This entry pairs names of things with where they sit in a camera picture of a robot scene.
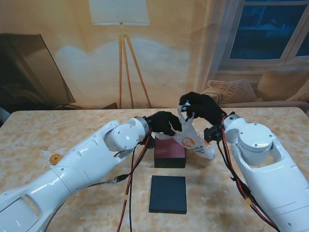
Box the dark flat television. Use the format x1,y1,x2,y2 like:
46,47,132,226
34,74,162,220
0,33,82,109

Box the red black left arm cables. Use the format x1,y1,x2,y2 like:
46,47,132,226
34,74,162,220
117,135,152,232

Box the plain orange mini donut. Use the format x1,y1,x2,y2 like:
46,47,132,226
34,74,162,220
49,154,63,166

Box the beige knitted cushion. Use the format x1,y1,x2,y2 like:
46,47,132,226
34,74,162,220
207,79,258,103
287,84,309,102

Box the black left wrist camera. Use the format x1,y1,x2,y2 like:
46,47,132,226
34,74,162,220
139,137,155,149

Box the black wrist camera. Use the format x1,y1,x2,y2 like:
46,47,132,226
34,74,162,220
204,125,224,143
139,137,155,149

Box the white framed window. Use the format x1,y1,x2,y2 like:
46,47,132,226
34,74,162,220
216,0,309,73

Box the plain tan cushion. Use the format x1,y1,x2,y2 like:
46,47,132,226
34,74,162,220
256,70,309,101

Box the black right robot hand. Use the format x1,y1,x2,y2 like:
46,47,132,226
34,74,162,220
179,91,227,126

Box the grey left arm cable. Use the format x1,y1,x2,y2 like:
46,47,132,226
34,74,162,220
90,174,128,188

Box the black gift box lid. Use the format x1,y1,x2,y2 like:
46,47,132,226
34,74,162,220
149,175,188,215

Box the white plastic bag orange logo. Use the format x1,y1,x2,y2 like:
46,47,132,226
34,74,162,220
169,102,216,160

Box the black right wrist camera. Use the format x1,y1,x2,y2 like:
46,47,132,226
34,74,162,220
204,125,224,143

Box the black gift box pink inside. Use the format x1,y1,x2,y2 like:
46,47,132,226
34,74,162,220
154,136,187,169

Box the beige sofa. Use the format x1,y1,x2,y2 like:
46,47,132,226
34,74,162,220
195,70,309,108

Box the red black right arm cables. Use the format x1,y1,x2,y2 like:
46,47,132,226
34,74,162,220
217,116,281,230

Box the white shade tripod floor lamp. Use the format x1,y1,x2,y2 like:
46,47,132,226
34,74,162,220
88,0,153,109

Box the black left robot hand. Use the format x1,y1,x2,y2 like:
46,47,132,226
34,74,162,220
146,111,183,136

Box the red black arm cables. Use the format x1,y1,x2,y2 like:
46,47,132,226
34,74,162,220
217,116,281,230
117,135,152,232

